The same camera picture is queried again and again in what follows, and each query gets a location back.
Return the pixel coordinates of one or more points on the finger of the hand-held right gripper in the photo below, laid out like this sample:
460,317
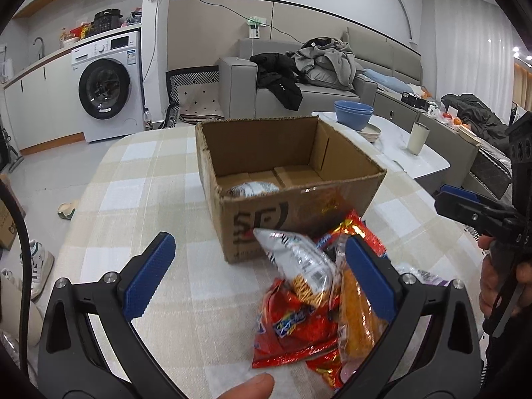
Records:
465,214
459,193

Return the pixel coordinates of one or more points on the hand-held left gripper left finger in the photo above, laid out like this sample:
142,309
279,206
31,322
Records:
151,276

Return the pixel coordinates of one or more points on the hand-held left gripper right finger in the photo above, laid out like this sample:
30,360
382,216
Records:
372,276

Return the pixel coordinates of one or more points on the clear orange snack packet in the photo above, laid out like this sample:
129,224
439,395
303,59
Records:
359,320

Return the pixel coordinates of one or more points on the red yellow-print snack packet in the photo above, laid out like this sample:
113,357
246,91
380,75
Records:
357,230

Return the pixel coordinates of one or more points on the white noodle snack packet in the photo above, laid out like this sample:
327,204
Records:
299,257

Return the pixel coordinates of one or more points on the red blue-logo snack packet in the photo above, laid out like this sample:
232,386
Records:
286,328

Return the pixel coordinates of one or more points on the brown cardboard box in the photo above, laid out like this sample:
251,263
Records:
266,220

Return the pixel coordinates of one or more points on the person's right forearm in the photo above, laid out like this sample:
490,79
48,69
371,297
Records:
509,365

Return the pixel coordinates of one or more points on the person's right hand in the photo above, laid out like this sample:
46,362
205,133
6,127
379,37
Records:
490,286

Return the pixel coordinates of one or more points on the person's left hand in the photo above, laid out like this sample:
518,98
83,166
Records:
245,387

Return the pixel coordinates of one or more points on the dark quilted cushion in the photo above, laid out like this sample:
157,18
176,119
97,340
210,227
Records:
490,170

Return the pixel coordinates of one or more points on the white coffee table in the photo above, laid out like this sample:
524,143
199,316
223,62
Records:
419,162

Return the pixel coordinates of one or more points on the purple snack packet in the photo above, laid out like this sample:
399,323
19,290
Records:
424,276

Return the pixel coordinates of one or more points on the dark green coat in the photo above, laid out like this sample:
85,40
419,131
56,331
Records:
478,116

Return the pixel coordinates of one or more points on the book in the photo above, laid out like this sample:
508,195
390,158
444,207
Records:
469,135

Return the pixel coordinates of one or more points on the cream cup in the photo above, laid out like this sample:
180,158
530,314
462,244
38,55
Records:
417,137

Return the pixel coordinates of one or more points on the oranges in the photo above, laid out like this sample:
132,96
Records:
451,119

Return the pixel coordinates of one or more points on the grey side table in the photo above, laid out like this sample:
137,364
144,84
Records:
401,114

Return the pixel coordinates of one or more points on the small black box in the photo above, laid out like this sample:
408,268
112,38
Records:
414,99

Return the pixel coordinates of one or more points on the white sneaker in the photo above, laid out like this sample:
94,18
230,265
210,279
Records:
39,266

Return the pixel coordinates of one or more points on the white curtain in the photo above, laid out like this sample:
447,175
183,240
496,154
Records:
465,41

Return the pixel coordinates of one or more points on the blue bowl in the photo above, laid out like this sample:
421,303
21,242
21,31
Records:
353,106
353,121

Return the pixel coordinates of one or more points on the light blue pillow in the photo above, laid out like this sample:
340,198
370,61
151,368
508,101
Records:
386,81

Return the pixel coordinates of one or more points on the silver snack packet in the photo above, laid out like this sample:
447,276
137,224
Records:
253,189

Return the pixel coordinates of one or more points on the printed floor cardboard box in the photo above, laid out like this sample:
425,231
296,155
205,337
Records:
7,220

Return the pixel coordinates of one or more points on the clear plastic bottle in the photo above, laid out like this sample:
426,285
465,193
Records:
147,119

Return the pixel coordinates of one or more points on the folded patterned rug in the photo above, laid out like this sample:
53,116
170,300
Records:
199,99

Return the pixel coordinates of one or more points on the grey clothes pile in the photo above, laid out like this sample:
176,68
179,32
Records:
328,62

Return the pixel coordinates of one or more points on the grey floor mop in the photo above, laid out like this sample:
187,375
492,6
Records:
9,153

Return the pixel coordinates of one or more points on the white washing machine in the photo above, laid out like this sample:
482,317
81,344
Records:
112,91

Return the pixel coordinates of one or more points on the white kitchen counter cabinet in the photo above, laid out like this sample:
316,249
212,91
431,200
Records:
45,99

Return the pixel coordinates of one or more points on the grey sofa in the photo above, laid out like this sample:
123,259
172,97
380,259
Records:
241,87

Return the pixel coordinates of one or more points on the black jacket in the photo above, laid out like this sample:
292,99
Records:
278,75

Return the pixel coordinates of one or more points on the white bowl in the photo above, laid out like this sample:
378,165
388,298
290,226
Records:
70,41

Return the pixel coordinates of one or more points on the white kettle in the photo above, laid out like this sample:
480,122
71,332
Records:
6,70

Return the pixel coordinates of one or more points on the yellow bottle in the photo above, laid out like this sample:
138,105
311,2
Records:
63,37

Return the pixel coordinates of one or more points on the red food bag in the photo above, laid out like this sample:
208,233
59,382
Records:
81,31

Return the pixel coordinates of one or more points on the metal faucet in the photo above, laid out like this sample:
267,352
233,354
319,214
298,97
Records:
39,45

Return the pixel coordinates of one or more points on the black pressure cooker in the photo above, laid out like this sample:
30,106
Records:
108,20

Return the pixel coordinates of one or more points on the white wall socket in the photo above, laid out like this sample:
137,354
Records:
254,27

